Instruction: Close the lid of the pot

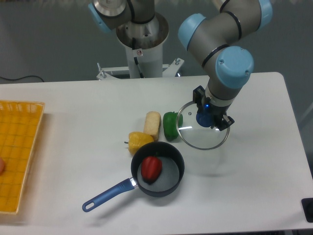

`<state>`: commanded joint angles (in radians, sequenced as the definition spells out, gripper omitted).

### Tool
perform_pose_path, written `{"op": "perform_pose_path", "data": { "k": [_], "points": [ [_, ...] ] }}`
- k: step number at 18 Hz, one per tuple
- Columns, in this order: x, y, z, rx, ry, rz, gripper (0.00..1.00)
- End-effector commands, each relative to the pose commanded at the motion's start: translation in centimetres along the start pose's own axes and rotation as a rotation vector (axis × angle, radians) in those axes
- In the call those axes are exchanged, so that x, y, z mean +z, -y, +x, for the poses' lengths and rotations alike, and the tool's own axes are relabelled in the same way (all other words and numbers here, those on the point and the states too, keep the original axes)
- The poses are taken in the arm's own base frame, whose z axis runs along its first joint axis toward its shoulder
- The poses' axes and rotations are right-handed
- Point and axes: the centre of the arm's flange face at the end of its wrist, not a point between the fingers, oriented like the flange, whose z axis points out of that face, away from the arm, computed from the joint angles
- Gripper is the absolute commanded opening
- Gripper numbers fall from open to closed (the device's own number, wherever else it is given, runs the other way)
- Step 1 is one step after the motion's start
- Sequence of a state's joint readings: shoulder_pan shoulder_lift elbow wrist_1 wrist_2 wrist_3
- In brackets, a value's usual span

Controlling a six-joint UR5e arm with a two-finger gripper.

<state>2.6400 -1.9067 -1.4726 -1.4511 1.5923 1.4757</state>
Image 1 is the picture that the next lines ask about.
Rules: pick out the dark blue saucepan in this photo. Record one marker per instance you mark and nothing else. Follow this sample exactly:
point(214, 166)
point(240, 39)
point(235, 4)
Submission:
point(170, 177)

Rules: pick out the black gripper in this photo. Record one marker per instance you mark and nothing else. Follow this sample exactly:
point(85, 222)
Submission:
point(211, 110)

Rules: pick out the green bell pepper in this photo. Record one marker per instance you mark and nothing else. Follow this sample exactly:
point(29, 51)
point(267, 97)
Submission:
point(169, 126)

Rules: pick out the yellow bell pepper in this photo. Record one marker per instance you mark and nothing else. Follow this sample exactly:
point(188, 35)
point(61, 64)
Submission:
point(137, 140)

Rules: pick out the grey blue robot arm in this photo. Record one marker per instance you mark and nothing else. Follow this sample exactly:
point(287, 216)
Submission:
point(210, 41)

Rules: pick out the yellow woven basket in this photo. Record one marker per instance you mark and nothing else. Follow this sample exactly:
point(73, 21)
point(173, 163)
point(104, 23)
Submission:
point(19, 126)

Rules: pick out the black device at table edge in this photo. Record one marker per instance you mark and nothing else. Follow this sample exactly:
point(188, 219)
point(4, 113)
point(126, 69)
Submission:
point(307, 204)

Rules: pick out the red bell pepper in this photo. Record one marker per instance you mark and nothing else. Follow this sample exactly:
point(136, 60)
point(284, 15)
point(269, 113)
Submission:
point(151, 168)

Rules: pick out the glass pot lid blue knob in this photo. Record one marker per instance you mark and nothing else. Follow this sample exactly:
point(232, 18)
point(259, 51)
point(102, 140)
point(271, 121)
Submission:
point(195, 130)

